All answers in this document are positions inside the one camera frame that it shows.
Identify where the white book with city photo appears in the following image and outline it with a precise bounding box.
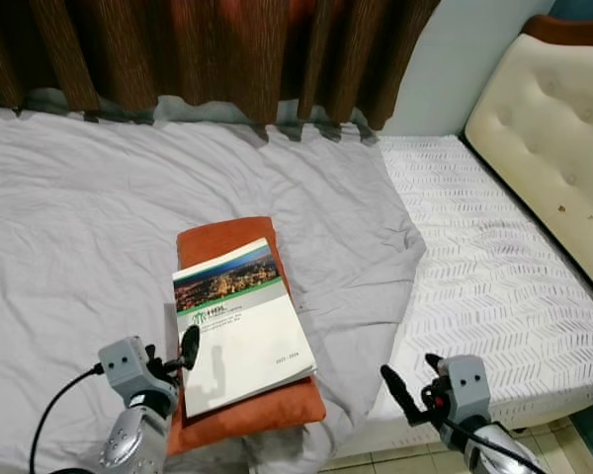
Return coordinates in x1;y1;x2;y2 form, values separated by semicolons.
172;237;317;419

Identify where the orange velvet pillow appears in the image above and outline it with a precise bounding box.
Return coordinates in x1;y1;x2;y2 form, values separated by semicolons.
166;216;328;456

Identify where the mattress with white patterned sheet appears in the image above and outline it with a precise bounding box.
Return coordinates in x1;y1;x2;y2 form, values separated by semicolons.
331;134;593;458

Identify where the grey wrinkled blanket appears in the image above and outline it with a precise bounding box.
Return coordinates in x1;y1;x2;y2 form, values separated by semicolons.
0;107;429;474

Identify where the cream tufted headboard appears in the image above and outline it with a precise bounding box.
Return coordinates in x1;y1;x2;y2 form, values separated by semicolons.
464;15;593;303

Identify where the brown striped curtain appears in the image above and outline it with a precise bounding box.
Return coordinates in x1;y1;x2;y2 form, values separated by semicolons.
0;0;442;132

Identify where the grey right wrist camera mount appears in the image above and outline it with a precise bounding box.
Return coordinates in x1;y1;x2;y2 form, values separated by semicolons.
439;355;493;429

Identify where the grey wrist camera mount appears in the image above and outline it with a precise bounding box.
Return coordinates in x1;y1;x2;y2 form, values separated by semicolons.
98;336;177;402
439;355;493;429

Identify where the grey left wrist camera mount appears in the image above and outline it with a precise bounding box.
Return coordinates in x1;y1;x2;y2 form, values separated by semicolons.
98;336;177;402

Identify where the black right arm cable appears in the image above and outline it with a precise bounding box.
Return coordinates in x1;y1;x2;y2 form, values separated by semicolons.
437;413;547;474

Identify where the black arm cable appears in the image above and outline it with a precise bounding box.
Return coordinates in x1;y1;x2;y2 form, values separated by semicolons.
27;363;107;474
437;413;547;474

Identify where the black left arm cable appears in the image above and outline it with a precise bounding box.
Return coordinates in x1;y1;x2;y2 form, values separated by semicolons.
27;363;107;474

